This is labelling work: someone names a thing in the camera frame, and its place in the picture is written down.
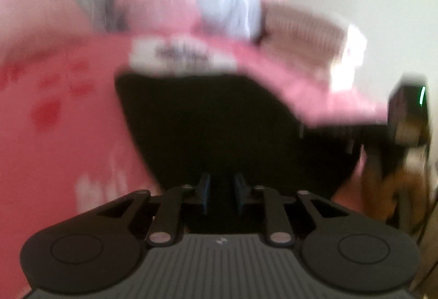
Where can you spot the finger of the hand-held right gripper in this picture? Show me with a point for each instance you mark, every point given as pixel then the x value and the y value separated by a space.
pixel 332 136

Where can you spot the person's right hand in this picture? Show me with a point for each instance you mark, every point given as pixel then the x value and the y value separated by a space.
pixel 397 196

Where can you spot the black garment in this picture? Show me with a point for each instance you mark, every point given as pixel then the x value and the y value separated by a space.
pixel 212 127

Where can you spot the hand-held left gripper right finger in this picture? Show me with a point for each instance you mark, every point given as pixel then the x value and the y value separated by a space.
pixel 240 192

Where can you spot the pink folded towel stack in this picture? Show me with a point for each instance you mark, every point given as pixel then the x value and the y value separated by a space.
pixel 301 28

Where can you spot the pink floral bedsheet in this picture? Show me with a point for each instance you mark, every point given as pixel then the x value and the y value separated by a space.
pixel 61 148

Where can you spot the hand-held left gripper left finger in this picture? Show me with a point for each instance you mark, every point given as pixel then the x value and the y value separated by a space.
pixel 205 192

